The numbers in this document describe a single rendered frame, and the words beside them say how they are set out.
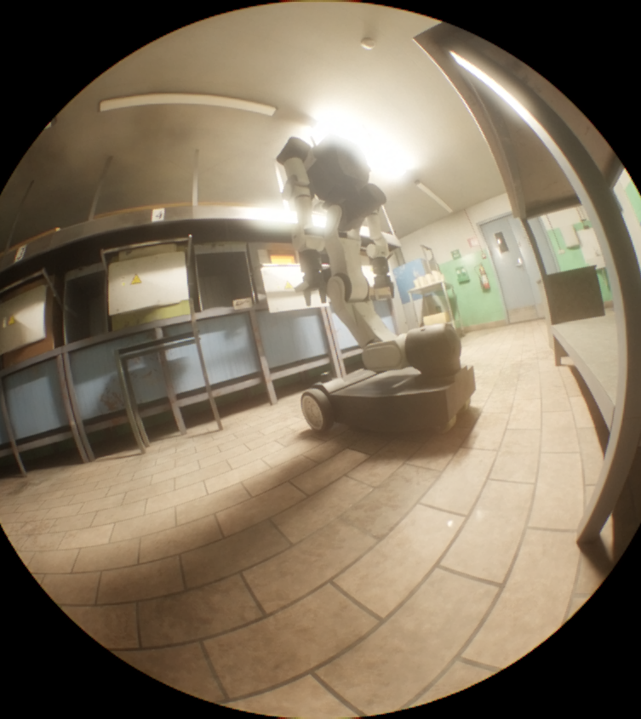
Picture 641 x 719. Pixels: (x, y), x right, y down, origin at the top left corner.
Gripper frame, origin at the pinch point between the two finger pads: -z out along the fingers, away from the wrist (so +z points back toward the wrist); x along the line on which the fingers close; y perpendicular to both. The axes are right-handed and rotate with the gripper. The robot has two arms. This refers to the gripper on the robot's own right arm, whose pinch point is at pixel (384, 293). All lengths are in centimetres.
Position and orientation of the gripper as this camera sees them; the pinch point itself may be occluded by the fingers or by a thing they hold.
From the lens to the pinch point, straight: 120.6
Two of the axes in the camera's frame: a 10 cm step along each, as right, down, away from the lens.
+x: -5.8, -1.1, 8.1
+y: -8.1, 2.3, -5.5
